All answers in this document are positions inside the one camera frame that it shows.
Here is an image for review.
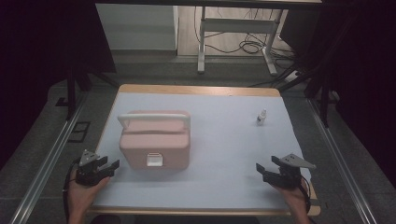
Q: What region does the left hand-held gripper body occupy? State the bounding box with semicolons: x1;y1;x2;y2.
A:
75;149;109;187

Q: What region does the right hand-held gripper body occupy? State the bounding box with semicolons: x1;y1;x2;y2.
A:
262;153;317;190

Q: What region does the small white bottle blue label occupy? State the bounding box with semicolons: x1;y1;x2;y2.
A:
256;108;268;127

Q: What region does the pink storage box white handle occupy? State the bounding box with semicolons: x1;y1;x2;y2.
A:
117;109;191;171

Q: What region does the person's left hand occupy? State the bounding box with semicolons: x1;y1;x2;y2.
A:
67;174;111;217

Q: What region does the person's right hand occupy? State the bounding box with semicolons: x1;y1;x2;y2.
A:
273;175;312;217

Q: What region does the black metal stand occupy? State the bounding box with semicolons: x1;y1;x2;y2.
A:
55;66;120;121
274;60;332;128

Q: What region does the white power strip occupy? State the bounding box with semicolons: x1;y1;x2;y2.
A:
284;70;302;83

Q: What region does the wooden table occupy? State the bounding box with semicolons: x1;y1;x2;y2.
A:
88;83;321;217

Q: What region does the black curtain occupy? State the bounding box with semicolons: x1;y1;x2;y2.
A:
0;0;117;171
278;0;396;188

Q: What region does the white cabinet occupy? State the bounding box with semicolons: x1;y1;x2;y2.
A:
95;3;179;51

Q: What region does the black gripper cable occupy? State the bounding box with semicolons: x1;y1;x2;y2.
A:
299;175;313;214
62;158;80;222

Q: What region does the black floor outlet frame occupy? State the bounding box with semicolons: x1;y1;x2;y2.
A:
67;120;92;144

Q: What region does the tangle of black floor cables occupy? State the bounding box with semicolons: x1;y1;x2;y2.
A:
193;6;297;61

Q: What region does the white desk frame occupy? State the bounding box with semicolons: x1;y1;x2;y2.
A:
196;6;289;77

